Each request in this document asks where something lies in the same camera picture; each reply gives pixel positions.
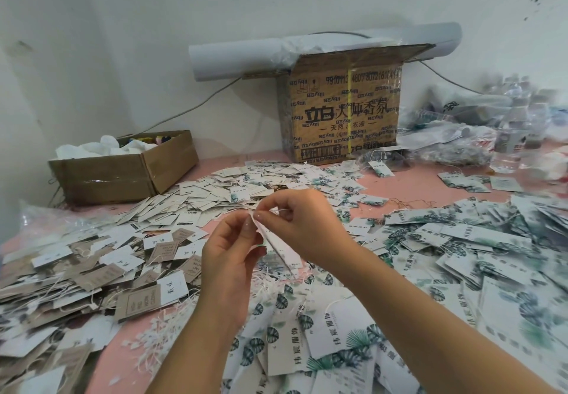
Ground black cable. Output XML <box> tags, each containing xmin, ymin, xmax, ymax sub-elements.
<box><xmin>126</xmin><ymin>77</ymin><xmax>243</xmax><ymax>138</ymax></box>

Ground pile of white strings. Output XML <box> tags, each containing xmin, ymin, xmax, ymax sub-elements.
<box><xmin>124</xmin><ymin>296</ymin><xmax>209</xmax><ymax>382</ymax></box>

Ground clear plastic bag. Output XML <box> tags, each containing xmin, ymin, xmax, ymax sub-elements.
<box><xmin>16</xmin><ymin>203</ymin><xmax>88</xmax><ymax>244</ymax></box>

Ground small open cardboard box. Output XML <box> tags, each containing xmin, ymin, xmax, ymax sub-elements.
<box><xmin>48</xmin><ymin>130</ymin><xmax>200</xmax><ymax>208</ymax></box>

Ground white crumpled material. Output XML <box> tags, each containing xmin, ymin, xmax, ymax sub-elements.
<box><xmin>55</xmin><ymin>134</ymin><xmax>159</xmax><ymax>160</ymax></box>

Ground person's right hand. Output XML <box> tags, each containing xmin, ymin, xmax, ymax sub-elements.
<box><xmin>253</xmin><ymin>188</ymin><xmax>365</xmax><ymax>270</ymax></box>

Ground person's right forearm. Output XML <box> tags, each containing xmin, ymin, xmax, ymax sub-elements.
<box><xmin>330</xmin><ymin>247</ymin><xmax>556</xmax><ymax>394</ymax></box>

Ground large printed cardboard box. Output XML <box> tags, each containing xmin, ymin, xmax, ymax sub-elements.
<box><xmin>276</xmin><ymin>43</ymin><xmax>436</xmax><ymax>165</ymax></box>

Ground person's left forearm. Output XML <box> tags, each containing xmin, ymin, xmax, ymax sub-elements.
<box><xmin>146</xmin><ymin>309</ymin><xmax>245</xmax><ymax>394</ymax></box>

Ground white roll in plastic wrap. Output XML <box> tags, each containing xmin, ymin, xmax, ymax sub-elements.
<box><xmin>189</xmin><ymin>22</ymin><xmax>463</xmax><ymax>82</ymax></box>

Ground person's left hand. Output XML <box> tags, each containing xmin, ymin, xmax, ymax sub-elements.
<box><xmin>199</xmin><ymin>209</ymin><xmax>267</xmax><ymax>324</ymax></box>

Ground single white leaf print tag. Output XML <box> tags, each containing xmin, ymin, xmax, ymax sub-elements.
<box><xmin>251</xmin><ymin>214</ymin><xmax>303</xmax><ymax>275</ymax></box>

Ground heap of small tags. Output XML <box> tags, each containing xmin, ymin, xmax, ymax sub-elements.
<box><xmin>114</xmin><ymin>160</ymin><xmax>392</xmax><ymax>226</ymax></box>

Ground pile of brown white tags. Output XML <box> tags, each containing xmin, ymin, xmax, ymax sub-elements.
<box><xmin>0</xmin><ymin>221</ymin><xmax>209</xmax><ymax>394</ymax></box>

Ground heap of clear plastic bags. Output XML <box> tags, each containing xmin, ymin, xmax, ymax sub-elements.
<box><xmin>392</xmin><ymin>72</ymin><xmax>568</xmax><ymax>182</ymax></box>

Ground pile of green leaf tags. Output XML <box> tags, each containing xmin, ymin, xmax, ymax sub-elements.
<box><xmin>217</xmin><ymin>192</ymin><xmax>568</xmax><ymax>394</ymax></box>

